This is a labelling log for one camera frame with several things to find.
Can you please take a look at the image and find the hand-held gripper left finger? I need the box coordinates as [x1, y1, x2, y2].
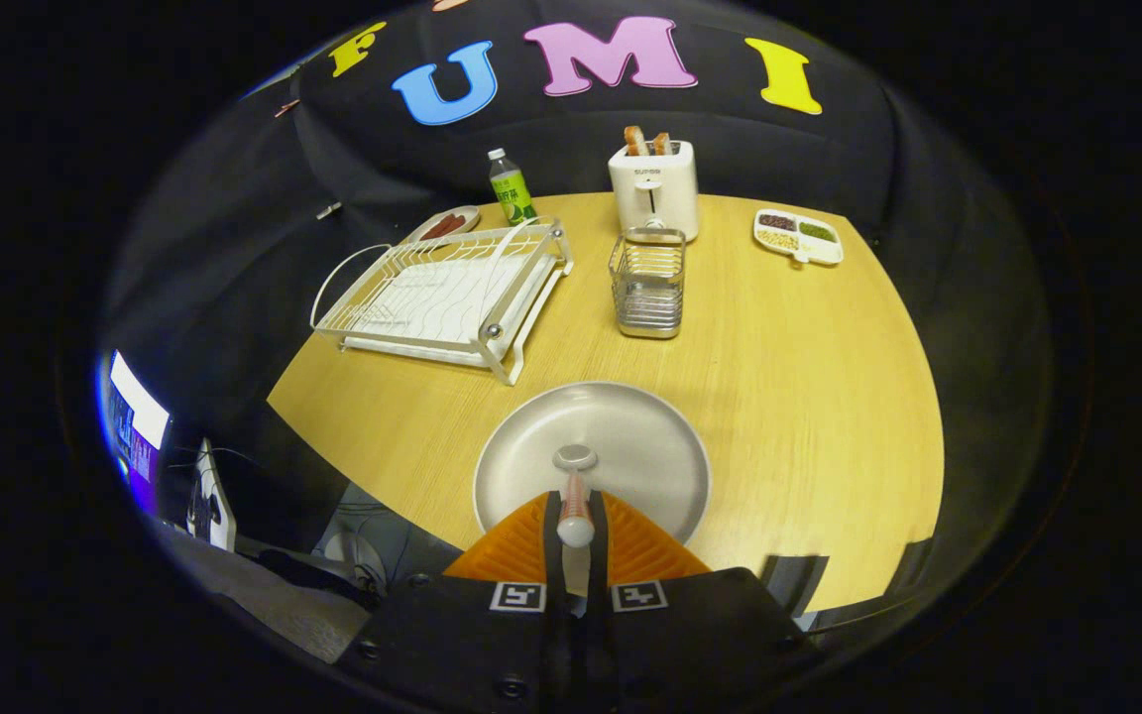
[333, 489, 572, 714]

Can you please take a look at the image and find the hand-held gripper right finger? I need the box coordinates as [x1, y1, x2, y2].
[586, 489, 822, 713]

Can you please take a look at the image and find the pink handled spoon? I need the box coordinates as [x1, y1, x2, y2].
[552, 444, 599, 549]

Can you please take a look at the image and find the white round plate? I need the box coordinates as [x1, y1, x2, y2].
[473, 382, 712, 546]

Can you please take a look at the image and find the metal wire basket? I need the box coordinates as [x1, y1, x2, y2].
[609, 227, 687, 340]

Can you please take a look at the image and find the white wire dish rack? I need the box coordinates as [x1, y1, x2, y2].
[309, 218, 574, 387]

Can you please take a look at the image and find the small plate with sausages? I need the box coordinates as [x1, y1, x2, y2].
[404, 205, 482, 245]

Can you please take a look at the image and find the grey cloth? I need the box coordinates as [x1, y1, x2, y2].
[160, 526, 379, 663]

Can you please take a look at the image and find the white upright device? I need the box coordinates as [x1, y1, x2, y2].
[189, 436, 238, 552]

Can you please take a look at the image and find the white toaster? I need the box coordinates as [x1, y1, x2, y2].
[608, 140, 700, 243]

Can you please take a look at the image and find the green label water bottle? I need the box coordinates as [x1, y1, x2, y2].
[488, 149, 538, 227]

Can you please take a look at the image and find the white divided bean tray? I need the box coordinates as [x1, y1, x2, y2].
[753, 207, 845, 267]

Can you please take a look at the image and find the lit computer monitor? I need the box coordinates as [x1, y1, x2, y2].
[100, 349, 172, 517]

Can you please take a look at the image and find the black backdrop cloth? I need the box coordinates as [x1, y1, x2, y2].
[100, 0, 1058, 636]

